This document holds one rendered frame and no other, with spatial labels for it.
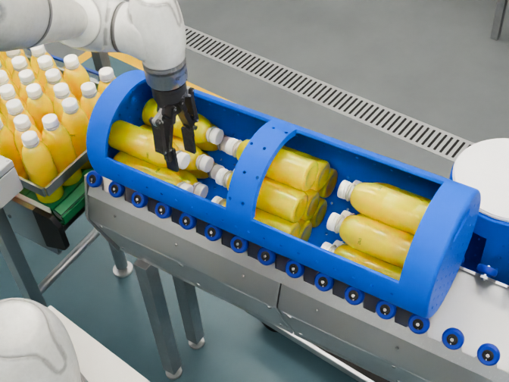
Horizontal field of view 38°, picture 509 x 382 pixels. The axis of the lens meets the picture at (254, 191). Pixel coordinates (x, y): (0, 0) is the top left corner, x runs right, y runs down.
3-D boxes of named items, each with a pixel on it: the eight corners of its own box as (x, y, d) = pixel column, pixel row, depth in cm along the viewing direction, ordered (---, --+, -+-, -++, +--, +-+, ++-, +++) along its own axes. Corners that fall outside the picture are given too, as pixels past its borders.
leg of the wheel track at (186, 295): (198, 352, 263) (174, 239, 218) (185, 345, 265) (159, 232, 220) (207, 339, 266) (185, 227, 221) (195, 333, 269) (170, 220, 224)
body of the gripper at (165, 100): (170, 96, 150) (176, 130, 156) (193, 74, 155) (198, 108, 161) (141, 86, 153) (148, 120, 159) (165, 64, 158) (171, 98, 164)
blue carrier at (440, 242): (421, 345, 152) (435, 263, 131) (100, 198, 187) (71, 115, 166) (470, 249, 168) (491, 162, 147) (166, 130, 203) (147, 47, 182)
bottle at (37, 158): (62, 203, 193) (42, 148, 179) (35, 205, 193) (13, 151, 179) (66, 183, 198) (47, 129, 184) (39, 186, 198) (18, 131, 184)
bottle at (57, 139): (64, 190, 196) (45, 136, 182) (51, 176, 201) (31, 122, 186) (87, 177, 199) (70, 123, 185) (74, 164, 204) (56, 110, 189)
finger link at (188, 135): (180, 127, 168) (182, 126, 168) (184, 150, 173) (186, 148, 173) (191, 132, 167) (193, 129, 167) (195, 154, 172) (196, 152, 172)
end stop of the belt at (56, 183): (49, 196, 188) (46, 188, 186) (47, 195, 189) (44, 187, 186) (144, 108, 211) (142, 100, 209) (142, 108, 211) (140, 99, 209)
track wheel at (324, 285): (332, 272, 161) (335, 270, 162) (313, 271, 163) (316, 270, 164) (332, 292, 161) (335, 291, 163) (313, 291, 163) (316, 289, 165)
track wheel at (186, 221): (193, 211, 176) (197, 211, 178) (177, 211, 178) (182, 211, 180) (193, 230, 176) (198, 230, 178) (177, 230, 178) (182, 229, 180)
